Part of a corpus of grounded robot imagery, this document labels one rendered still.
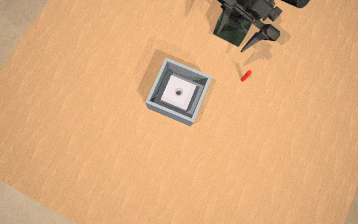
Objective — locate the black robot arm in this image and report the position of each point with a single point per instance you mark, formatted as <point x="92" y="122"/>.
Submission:
<point x="265" y="9"/>

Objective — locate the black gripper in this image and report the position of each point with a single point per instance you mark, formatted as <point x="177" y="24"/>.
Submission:
<point x="266" y="32"/>

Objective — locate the white square plate with hole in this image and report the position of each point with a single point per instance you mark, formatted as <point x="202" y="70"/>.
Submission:
<point x="178" y="86"/>

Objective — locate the red peg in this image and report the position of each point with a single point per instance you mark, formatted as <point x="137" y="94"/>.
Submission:
<point x="246" y="75"/>

